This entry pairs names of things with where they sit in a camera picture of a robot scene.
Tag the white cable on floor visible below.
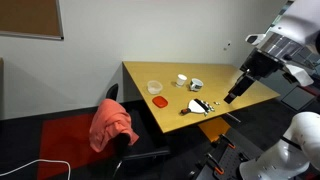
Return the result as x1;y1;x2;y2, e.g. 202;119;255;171
0;159;72;180

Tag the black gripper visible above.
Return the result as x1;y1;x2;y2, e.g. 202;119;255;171
224;48;283;104

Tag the black office chair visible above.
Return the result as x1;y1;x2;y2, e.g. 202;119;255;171
105;83;172;179

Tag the white green ceramic mug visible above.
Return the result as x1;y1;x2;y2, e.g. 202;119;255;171
189;78;203;92

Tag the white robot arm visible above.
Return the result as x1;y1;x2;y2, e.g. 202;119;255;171
225;0;320;180

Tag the orange cloth on chair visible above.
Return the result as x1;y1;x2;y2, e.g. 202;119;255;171
89;99;139;153

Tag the orange handled clamp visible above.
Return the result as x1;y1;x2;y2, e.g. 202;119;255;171
219;134;236;149
206;153;224;175

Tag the white paper cup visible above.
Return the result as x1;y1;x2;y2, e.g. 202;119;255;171
176;74;187;87

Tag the red plastic lid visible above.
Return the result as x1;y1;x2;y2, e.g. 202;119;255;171
152;96;168;108

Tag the white black dustpan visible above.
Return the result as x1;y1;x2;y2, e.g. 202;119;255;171
180;99;209;115

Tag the cork bulletin board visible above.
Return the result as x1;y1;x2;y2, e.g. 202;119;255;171
0;0;64;40

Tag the clear plastic cup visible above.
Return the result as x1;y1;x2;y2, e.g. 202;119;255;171
147;80;163;95

